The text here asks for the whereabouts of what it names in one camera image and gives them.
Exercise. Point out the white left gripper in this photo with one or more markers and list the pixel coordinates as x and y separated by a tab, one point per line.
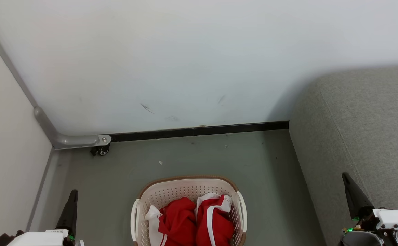
35	239

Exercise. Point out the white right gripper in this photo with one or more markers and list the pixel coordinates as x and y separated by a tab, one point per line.
395	220

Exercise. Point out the red jersey with white sleeve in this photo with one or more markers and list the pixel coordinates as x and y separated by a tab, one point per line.
176	222

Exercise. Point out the red garment with white stripes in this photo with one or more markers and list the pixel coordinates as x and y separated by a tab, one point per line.
216	229

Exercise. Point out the grey fabric sofa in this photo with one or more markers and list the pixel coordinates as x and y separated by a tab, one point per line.
356	119

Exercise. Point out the black caster wheel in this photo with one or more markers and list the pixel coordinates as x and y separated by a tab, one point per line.
102	151

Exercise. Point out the grey metal partition foot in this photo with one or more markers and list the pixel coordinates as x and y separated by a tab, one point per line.
69	140

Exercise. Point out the white perforated laundry basket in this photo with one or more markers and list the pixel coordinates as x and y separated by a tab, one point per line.
185	191

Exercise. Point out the black baseboard strip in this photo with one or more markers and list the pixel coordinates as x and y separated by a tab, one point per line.
199	131

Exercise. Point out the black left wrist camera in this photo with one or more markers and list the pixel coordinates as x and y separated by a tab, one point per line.
4	240

